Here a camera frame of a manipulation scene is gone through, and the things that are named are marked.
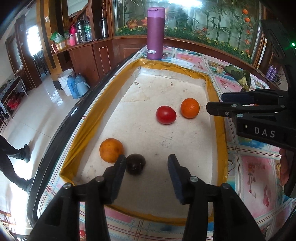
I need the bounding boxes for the patterned plastic tablecloth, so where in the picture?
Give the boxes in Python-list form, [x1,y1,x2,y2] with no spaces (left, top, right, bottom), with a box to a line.
[27,48,295,240]

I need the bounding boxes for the person's legs in black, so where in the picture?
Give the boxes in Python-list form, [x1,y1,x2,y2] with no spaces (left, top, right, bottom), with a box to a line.
[0,135,35,194]

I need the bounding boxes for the large dark plum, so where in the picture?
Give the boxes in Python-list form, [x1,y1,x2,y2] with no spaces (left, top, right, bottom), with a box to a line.
[126,154,146,175]

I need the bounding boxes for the small orange tangerine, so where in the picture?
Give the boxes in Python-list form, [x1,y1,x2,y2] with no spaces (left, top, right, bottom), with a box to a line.
[180,98,200,118]

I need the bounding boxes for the flower bamboo glass partition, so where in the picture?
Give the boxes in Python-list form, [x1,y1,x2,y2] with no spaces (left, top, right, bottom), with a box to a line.
[112,0,261,63]

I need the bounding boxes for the blue water jug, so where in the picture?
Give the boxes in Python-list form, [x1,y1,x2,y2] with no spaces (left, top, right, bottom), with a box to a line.
[67,75,79,99]

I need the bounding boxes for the cauliflower with green leaves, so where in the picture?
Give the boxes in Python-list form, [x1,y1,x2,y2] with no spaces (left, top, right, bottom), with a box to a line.
[224,65,251,88]

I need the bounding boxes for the large orange mandarin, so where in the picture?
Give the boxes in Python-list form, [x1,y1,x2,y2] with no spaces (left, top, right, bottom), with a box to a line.
[99,138,124,163]

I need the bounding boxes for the green packet on cabinet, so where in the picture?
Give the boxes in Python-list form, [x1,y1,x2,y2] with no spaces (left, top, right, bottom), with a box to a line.
[50,32,65,44]

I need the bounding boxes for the yellow white foam tray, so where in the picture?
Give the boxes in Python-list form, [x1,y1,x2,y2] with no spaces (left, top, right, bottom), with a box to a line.
[59,59,228,225]

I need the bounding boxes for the white plastic bucket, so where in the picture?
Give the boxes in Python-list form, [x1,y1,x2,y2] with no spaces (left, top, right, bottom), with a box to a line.
[58,68,75,96]

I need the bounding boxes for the red tomato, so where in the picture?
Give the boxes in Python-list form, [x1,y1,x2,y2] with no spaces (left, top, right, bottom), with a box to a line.
[156,105,177,125]

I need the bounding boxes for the wooden side cabinet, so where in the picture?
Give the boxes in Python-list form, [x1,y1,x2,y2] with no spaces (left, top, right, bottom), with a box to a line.
[56,35,147,86]

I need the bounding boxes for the black thermos flask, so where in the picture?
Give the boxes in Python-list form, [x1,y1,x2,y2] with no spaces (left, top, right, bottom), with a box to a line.
[76,19,86,43]

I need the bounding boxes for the blue kettle jug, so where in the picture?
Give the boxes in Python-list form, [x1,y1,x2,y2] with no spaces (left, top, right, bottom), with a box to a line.
[74,74,90,98]

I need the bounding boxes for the purple thermos bottle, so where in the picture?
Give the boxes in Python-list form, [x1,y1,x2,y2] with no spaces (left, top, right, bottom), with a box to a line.
[147,7,165,60]

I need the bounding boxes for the purple bottles on shelf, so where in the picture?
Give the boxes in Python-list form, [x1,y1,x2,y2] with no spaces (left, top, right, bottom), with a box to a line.
[265,64,277,81]

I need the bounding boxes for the person's right hand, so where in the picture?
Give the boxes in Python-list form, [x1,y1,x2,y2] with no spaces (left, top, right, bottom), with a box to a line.
[279,148,290,185]

